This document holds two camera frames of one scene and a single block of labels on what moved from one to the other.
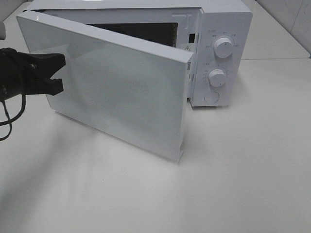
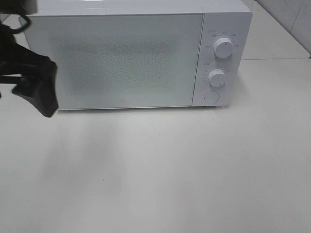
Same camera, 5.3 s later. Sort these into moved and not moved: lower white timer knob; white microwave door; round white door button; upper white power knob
Moved: white microwave door
Not moved: upper white power knob; lower white timer knob; round white door button
